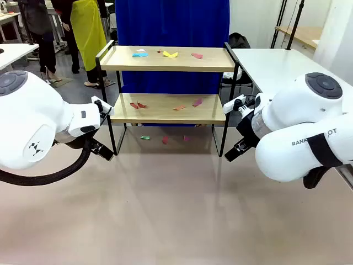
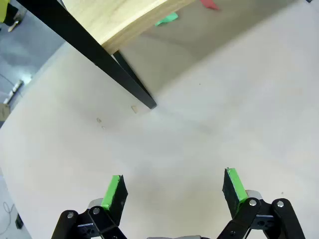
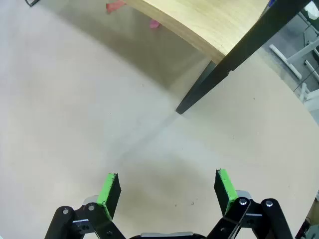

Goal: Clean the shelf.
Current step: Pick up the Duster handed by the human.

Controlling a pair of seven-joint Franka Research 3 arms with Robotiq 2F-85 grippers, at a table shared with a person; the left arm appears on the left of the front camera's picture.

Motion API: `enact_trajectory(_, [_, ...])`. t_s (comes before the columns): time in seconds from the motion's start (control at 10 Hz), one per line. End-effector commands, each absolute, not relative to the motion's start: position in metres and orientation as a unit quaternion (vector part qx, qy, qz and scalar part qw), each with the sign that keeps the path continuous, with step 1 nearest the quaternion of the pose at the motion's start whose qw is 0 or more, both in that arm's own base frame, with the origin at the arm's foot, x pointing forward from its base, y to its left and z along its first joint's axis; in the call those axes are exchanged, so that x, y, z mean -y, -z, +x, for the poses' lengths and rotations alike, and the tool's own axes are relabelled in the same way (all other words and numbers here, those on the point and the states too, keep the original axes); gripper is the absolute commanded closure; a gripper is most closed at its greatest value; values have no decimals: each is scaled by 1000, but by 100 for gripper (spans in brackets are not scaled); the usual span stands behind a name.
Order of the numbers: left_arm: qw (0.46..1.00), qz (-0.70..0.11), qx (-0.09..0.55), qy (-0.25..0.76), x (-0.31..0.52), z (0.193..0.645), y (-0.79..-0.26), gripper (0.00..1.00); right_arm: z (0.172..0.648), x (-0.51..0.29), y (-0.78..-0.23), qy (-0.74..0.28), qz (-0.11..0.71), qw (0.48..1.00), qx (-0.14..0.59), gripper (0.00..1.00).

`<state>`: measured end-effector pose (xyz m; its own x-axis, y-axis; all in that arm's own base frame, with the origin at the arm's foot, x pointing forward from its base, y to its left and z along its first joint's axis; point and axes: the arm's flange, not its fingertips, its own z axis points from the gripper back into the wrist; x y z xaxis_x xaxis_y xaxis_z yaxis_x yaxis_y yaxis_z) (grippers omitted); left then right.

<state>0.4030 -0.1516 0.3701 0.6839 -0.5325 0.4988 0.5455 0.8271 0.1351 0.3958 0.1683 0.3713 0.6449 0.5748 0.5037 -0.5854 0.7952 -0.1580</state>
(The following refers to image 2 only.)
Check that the wooden shelf with black frame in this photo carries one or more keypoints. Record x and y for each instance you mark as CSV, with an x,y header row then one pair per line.
x,y
112,17

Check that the person in yellow apron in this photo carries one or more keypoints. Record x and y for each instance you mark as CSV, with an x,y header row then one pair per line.
x,y
11,15

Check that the brown cardboard box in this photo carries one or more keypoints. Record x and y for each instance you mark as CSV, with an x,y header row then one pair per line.
x,y
3,112

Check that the small beige tape piece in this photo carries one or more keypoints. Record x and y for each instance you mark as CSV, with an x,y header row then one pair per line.
x,y
134,109

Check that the green paper scrap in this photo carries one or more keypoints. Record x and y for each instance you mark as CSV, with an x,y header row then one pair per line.
x,y
167,19

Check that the white power strip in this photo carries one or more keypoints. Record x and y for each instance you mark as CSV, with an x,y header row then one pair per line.
x,y
14,89

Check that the red paper scrap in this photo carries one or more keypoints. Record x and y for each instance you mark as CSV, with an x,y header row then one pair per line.
x,y
209,3

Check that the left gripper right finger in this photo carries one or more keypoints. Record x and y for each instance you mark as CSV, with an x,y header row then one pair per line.
x,y
236,199

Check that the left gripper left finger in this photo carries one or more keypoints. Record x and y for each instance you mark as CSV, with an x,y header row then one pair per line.
x,y
112,199

